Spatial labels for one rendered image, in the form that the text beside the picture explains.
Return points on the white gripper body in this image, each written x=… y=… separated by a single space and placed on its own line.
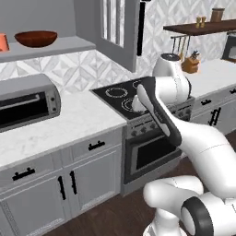
x=137 y=104

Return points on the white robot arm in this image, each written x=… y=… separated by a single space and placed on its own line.
x=209 y=153

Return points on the steel stove with black hob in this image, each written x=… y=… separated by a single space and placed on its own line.
x=116 y=92

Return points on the steel stove knob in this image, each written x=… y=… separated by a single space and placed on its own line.
x=134 y=133
x=143 y=129
x=187 y=112
x=179 y=115
x=152 y=125

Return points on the grey drawer front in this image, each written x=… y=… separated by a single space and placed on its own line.
x=219 y=97
x=43 y=169
x=110 y=142

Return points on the steel oven door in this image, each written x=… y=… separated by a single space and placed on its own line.
x=150 y=156

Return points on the grey cupboard door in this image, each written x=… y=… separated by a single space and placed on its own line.
x=30 y=209
x=229 y=118
x=98 y=181
x=201 y=118

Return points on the wooden knife block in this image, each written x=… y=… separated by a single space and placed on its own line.
x=191 y=64

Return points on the yellow shaker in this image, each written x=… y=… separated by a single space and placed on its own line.
x=203 y=21
x=198 y=22

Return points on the black microwave oven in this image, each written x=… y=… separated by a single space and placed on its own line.
x=230 y=47

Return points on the silver toaster oven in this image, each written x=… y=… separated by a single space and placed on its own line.
x=27 y=101

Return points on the brown jar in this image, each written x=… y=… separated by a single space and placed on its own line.
x=217 y=14

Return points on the brown bowl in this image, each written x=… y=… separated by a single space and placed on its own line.
x=36 y=39

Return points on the orange glass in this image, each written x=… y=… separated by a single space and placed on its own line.
x=3 y=42

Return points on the rail with hanging tools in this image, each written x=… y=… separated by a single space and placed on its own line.
x=181 y=46

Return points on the dark wooden wall shelf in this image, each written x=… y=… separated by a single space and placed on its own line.
x=202 y=28

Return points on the grey wall cabinet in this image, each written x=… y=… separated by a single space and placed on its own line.
x=46 y=49

